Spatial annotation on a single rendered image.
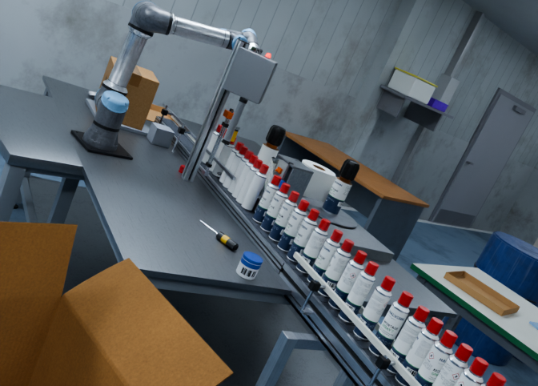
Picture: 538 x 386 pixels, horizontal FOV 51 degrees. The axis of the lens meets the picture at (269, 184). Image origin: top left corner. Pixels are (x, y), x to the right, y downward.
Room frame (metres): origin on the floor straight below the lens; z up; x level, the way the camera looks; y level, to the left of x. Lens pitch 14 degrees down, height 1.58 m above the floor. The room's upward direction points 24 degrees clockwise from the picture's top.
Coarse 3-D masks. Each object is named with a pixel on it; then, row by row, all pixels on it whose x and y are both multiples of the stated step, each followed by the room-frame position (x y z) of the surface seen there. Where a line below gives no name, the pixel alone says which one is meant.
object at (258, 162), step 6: (258, 162) 2.31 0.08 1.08; (252, 168) 2.31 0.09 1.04; (258, 168) 2.31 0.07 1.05; (252, 174) 2.30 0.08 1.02; (246, 180) 2.31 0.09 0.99; (246, 186) 2.30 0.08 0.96; (240, 192) 2.31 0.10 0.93; (246, 192) 2.30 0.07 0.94; (240, 198) 2.30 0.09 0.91; (240, 204) 2.30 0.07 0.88
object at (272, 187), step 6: (276, 180) 2.17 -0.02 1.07; (270, 186) 2.17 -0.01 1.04; (276, 186) 2.18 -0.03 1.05; (264, 192) 2.18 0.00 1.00; (270, 192) 2.16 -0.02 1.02; (264, 198) 2.17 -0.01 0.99; (270, 198) 2.16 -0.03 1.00; (264, 204) 2.16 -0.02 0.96; (270, 204) 2.17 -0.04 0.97; (258, 210) 2.17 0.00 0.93; (264, 210) 2.16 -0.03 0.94; (258, 216) 2.16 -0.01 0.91; (264, 216) 2.17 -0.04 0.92; (258, 222) 2.16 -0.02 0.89
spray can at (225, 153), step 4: (224, 144) 2.55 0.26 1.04; (232, 144) 2.55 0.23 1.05; (224, 148) 2.54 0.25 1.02; (228, 148) 2.54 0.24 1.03; (232, 148) 2.55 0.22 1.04; (224, 152) 2.54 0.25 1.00; (228, 152) 2.54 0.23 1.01; (220, 156) 2.55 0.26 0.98; (224, 156) 2.54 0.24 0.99; (228, 156) 2.55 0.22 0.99; (220, 160) 2.54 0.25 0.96; (224, 160) 2.54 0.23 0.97; (216, 164) 2.55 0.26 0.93; (224, 164) 2.54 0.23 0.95; (216, 168) 2.54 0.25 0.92; (220, 168) 2.54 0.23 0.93; (212, 172) 2.55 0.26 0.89; (216, 172) 2.54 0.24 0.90; (216, 176) 2.54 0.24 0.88; (220, 176) 2.55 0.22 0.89
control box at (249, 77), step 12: (240, 48) 2.41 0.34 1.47; (240, 60) 2.41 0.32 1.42; (252, 60) 2.40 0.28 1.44; (264, 60) 2.40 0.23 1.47; (240, 72) 2.40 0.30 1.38; (252, 72) 2.40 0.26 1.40; (264, 72) 2.40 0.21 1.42; (228, 84) 2.41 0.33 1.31; (240, 84) 2.40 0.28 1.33; (252, 84) 2.40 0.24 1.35; (264, 84) 2.40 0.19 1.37; (240, 96) 2.41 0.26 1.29; (252, 96) 2.40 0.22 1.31
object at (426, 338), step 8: (432, 320) 1.41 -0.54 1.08; (440, 320) 1.42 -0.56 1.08; (424, 328) 1.42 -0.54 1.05; (432, 328) 1.40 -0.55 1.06; (440, 328) 1.40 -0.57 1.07; (424, 336) 1.39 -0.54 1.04; (432, 336) 1.39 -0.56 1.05; (416, 344) 1.40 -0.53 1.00; (424, 344) 1.39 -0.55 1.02; (432, 344) 1.39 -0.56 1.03; (408, 352) 1.41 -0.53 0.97; (416, 352) 1.39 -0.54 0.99; (424, 352) 1.39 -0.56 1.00; (408, 360) 1.40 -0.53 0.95; (416, 360) 1.39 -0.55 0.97; (408, 368) 1.39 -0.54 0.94; (416, 368) 1.39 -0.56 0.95; (400, 376) 1.40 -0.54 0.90; (400, 384) 1.39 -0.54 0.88; (408, 384) 1.39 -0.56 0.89
